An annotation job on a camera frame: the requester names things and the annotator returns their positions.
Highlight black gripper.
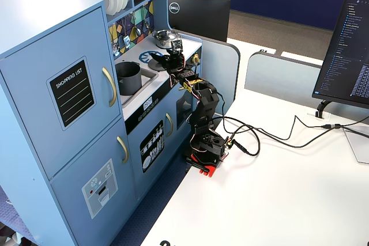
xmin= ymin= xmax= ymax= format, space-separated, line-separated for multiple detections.
xmin=150 ymin=51 xmax=194 ymax=81

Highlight gray sink basin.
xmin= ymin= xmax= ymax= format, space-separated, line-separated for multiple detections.
xmin=116 ymin=66 xmax=159 ymax=107

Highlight steel ladle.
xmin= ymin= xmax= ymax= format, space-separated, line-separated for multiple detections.
xmin=131 ymin=11 xmax=142 ymax=37

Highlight small steel spoon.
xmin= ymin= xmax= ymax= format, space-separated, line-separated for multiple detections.
xmin=142 ymin=5 xmax=151 ymax=31

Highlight gray plastic pot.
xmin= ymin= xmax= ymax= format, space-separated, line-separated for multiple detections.
xmin=115 ymin=61 xmax=142 ymax=96

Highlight steel slotted spatula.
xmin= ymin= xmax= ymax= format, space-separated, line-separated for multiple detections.
xmin=122 ymin=17 xmax=131 ymax=48

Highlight steel skimmer spoon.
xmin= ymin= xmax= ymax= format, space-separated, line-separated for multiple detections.
xmin=111 ymin=24 xmax=121 ymax=56

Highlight black Dell monitor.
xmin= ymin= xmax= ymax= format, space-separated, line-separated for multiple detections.
xmin=167 ymin=0 xmax=231 ymax=43

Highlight gray desk divider panel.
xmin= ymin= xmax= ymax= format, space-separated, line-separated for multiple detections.
xmin=180 ymin=31 xmax=241 ymax=117
xmin=244 ymin=51 xmax=322 ymax=101

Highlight black shopping list board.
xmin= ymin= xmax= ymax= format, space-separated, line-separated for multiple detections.
xmin=46 ymin=56 xmax=96 ymax=131

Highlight blue dishwasher door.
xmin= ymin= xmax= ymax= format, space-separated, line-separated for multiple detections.
xmin=126 ymin=84 xmax=187 ymax=200

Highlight blue toy kitchen unit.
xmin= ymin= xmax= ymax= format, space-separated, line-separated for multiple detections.
xmin=0 ymin=0 xmax=204 ymax=246

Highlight gray ice dispenser sticker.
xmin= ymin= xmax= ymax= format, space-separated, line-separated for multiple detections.
xmin=81 ymin=158 xmax=119 ymax=219

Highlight blue freezer door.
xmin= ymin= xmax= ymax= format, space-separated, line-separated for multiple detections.
xmin=50 ymin=118 xmax=138 ymax=246

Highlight blue fridge door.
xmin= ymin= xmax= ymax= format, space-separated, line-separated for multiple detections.
xmin=0 ymin=6 xmax=122 ymax=179

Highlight monitor showing code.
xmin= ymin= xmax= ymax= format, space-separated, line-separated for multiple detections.
xmin=312 ymin=0 xmax=369 ymax=110

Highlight gray flat plate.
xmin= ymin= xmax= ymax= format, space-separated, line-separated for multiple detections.
xmin=342 ymin=124 xmax=369 ymax=164

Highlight small wrist camera board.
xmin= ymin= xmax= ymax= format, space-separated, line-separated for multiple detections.
xmin=170 ymin=39 xmax=184 ymax=54

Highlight long gold fridge handle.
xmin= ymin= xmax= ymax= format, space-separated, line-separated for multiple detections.
xmin=101 ymin=66 xmax=118 ymax=108

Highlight gold dishwasher handle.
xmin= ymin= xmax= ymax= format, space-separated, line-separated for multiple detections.
xmin=165 ymin=112 xmax=174 ymax=138

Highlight short gold freezer handle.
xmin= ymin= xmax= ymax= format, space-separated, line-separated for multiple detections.
xmin=116 ymin=135 xmax=129 ymax=164

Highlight red robot base mount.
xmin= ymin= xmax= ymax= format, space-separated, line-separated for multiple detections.
xmin=186 ymin=153 xmax=221 ymax=178

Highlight looped black cable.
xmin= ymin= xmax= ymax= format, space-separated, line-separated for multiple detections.
xmin=213 ymin=116 xmax=262 ymax=157

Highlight long black cable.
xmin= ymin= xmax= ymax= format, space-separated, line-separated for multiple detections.
xmin=230 ymin=115 xmax=369 ymax=149

